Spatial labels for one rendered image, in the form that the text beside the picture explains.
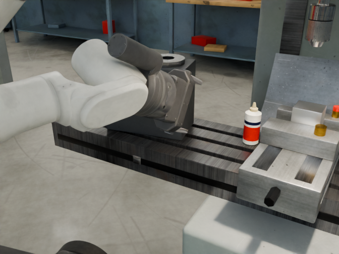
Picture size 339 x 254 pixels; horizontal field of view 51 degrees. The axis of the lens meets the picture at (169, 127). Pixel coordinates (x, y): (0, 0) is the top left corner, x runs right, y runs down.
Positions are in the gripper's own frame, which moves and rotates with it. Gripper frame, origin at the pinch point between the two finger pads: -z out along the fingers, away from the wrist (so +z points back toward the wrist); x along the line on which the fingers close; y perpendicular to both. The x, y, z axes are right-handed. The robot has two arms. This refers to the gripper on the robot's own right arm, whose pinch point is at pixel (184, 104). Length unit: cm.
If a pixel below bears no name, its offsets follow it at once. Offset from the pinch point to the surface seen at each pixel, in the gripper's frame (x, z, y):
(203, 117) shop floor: -1, -237, 115
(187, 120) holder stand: -3.5, -20.1, 9.4
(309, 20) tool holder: 22.3, -7.4, -17.4
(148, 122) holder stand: -6.9, -13.6, 16.9
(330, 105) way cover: 13, -49, -19
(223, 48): 91, -356, 176
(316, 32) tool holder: 20.4, -7.8, -19.1
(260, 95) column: 11, -54, 4
